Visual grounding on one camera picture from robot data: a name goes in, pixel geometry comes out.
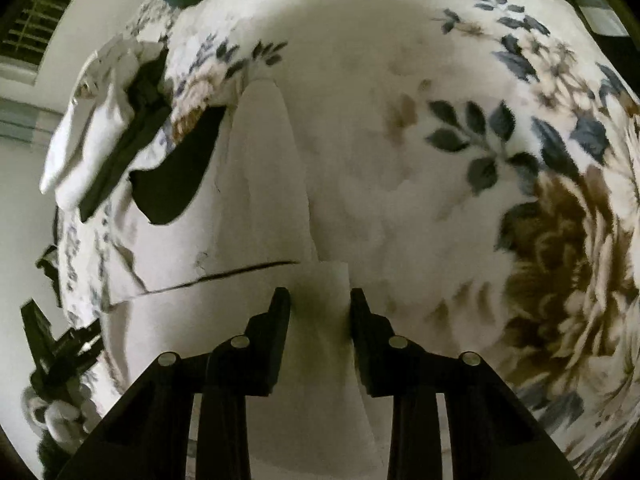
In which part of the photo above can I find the black folding stand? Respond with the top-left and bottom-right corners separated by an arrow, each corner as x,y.
20,299 -> 103,403

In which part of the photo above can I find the window blind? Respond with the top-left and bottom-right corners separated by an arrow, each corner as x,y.
0,0 -> 77,72

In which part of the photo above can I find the floral printed blanket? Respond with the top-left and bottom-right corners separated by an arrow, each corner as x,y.
52,0 -> 640,480

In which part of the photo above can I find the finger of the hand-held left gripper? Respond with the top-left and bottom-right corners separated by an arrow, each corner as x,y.
79,52 -> 174,222

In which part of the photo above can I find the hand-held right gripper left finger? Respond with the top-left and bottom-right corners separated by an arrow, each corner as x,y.
57,287 -> 292,480

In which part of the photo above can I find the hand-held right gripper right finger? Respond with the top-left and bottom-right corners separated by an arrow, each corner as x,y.
349,287 -> 581,480

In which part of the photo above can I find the white small garment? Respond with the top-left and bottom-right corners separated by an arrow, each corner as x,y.
40,35 -> 386,480

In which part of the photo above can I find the grey white fuzzy object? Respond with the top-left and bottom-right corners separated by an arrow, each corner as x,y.
20,387 -> 98,443

